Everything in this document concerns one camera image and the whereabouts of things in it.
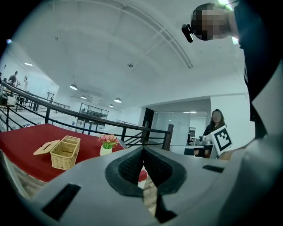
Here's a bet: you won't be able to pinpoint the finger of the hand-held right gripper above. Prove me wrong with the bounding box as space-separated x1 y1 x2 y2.
170 143 205 157

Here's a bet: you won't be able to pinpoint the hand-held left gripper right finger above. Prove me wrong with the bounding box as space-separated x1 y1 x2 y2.
143 147 244 226

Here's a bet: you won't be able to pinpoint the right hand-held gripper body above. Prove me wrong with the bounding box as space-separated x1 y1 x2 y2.
199 124 234 159

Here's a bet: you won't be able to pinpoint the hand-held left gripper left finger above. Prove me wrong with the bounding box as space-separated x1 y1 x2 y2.
31 147 159 226

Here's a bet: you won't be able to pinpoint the wicker basket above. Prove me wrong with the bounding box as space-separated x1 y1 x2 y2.
50 136 81 171

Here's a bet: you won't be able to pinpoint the person's right forearm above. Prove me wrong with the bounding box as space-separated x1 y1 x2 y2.
218 141 251 161

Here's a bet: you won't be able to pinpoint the person's right hand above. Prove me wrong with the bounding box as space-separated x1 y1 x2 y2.
194 148 210 158

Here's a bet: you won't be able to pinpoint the dark door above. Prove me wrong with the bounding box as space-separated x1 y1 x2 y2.
142 108 155 129

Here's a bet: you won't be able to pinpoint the pink flowers in white pot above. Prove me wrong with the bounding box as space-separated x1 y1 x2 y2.
97 134 120 157

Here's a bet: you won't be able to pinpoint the woven wicker lid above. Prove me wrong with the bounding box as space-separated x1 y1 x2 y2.
33 139 61 156

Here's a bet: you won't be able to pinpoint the black metal railing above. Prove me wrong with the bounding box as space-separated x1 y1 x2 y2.
0 80 172 151

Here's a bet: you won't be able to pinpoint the red tablecloth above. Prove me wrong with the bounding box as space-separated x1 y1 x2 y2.
0 123 149 183

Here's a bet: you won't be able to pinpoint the person's black shirt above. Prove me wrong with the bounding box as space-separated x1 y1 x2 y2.
233 0 279 139

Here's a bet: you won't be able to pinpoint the person's head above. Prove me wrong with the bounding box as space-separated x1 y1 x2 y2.
190 2 240 41

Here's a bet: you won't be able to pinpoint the dark wooden post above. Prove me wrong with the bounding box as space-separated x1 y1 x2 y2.
167 124 175 151

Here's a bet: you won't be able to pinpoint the black head camera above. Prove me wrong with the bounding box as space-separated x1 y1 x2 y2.
181 23 195 43

